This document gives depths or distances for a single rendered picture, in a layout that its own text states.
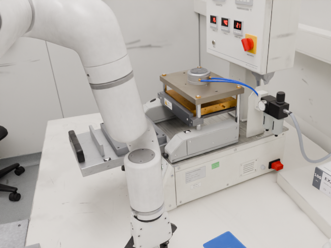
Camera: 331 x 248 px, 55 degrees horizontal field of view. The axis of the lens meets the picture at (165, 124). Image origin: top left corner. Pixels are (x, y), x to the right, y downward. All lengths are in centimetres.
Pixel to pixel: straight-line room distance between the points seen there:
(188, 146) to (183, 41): 179
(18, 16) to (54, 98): 216
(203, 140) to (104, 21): 55
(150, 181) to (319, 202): 59
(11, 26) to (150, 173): 39
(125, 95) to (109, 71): 6
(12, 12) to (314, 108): 125
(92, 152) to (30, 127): 184
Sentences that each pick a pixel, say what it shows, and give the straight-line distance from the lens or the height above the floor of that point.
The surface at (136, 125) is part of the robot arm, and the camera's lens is 65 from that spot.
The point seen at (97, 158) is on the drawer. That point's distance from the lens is 98.
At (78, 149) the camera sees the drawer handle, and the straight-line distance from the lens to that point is 97.
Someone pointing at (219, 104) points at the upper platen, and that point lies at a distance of 106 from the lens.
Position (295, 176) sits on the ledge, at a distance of 120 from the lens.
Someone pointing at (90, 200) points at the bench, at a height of 75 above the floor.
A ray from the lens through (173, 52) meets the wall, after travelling 269.
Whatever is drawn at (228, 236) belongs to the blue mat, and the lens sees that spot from 102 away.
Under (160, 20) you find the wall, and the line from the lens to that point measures 261.
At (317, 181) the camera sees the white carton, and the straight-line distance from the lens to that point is 115.
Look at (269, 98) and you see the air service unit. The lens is 104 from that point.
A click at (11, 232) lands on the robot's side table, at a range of 117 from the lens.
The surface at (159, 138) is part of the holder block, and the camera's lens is 100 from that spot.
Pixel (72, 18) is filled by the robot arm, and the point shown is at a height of 141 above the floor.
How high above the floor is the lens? 149
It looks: 27 degrees down
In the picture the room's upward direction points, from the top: 4 degrees counter-clockwise
